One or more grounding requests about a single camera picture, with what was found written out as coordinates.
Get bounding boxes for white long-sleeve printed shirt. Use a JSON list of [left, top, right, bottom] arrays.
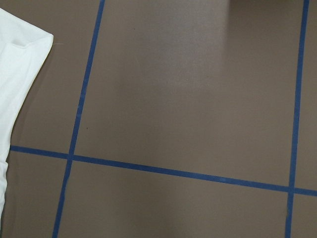
[[0, 9, 53, 208]]

